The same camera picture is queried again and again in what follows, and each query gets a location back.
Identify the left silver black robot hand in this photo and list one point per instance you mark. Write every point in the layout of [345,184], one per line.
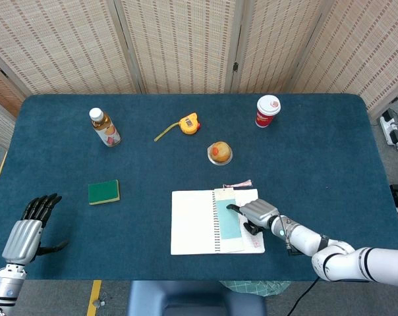
[21,242]

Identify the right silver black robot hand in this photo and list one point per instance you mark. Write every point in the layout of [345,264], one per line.
[260,212]

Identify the blue white tasselled bookmark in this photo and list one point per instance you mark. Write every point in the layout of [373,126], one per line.
[228,227]

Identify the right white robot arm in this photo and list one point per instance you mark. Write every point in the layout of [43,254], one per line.
[350,260]

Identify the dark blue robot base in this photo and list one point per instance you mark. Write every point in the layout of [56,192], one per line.
[195,299]

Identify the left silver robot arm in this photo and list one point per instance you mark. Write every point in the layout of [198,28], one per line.
[6,286]

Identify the open white spiral notebook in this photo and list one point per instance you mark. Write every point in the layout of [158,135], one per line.
[192,224]

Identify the bun in foil cup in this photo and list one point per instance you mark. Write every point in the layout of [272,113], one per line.
[219,152]

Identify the green checked cloth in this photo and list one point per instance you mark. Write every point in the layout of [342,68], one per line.
[255,287]

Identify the green yellow scouring sponge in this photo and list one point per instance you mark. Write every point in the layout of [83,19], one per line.
[103,191]

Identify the small grey floor fitting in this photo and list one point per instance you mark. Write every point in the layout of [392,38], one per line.
[97,303]

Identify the red paper cup white lid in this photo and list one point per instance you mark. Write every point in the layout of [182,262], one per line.
[266,113]

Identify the yellow tape measure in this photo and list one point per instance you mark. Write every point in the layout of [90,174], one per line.
[189,123]

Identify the blue felt table cover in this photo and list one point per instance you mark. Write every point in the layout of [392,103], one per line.
[153,164]

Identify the tea bottle with white cap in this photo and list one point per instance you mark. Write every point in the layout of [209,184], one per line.
[106,131]

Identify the black screen hinge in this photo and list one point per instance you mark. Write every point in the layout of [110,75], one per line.
[235,67]

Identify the white power strip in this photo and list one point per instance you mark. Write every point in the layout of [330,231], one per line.
[389,130]

